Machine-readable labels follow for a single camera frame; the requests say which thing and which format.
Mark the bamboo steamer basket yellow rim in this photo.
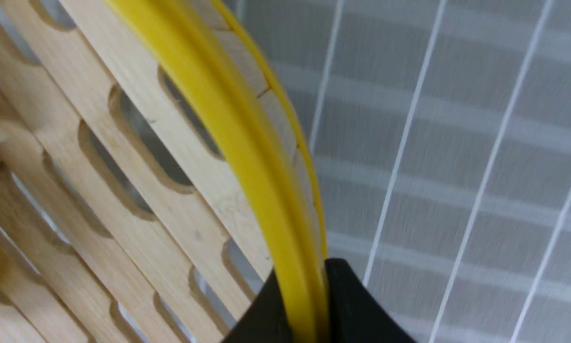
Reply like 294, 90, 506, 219
0, 0, 331, 343

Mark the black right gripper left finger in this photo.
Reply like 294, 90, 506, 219
222, 272, 292, 343

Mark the grey checked tablecloth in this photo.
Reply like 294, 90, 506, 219
227, 0, 571, 343

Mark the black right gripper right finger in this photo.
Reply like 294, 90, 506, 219
325, 258, 414, 343

